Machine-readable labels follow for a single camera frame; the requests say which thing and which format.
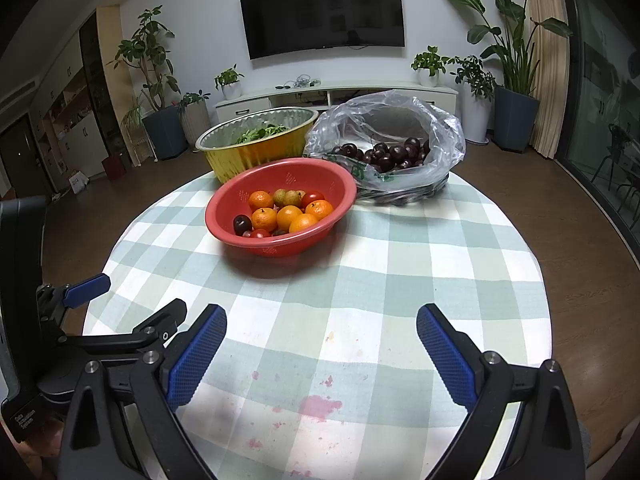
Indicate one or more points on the green checked tablecloth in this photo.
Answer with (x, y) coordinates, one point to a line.
(425, 285)

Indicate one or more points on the leafy greens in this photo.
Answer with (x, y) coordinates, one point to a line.
(255, 134)

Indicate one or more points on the red plastic bowl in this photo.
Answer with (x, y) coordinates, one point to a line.
(320, 180)

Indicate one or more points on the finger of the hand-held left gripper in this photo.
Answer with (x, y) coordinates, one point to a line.
(87, 287)
(160, 317)

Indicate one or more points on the tall leafy plant dark pot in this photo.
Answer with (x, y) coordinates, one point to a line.
(165, 135)

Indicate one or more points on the bushy plant tall white pot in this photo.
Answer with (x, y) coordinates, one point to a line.
(474, 115)

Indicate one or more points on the beige curtain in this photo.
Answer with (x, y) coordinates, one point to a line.
(550, 85)

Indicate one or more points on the white television cabinet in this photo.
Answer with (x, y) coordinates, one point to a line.
(380, 89)

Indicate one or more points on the pile of dark cherries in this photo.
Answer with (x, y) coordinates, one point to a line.
(390, 155)

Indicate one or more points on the broad-leaf plant dark pot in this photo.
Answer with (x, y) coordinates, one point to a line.
(515, 120)

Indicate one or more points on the clear plastic bag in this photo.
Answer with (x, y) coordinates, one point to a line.
(400, 110)

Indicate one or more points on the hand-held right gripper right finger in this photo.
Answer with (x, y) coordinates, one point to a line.
(447, 355)

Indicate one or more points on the glass sliding door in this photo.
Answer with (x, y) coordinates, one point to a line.
(600, 60)

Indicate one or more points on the white cardboard box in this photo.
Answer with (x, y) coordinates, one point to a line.
(77, 182)

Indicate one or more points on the red bin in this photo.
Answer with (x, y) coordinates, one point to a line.
(115, 167)

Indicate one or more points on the black wall television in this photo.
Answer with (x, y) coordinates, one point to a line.
(320, 15)

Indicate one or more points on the small mandarin orange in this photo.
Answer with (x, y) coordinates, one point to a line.
(264, 219)

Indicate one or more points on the small plant round white pot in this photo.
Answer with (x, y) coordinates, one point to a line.
(231, 91)
(429, 77)

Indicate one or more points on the dark metal chair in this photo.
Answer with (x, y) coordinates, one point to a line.
(617, 140)

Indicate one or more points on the small red tomato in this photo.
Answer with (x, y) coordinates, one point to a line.
(260, 233)

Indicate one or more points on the large orange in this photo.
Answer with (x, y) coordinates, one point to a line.
(303, 223)

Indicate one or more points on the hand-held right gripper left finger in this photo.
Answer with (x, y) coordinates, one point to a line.
(195, 355)

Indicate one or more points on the yellow foil bowl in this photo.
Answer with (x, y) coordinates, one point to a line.
(260, 152)

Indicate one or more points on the tan longan fruit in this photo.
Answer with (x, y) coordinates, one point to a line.
(297, 195)
(281, 196)

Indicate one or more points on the small plant ribbed white pot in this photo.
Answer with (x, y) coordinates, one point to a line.
(195, 120)

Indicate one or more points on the large red tomato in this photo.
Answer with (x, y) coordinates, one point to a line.
(312, 199)

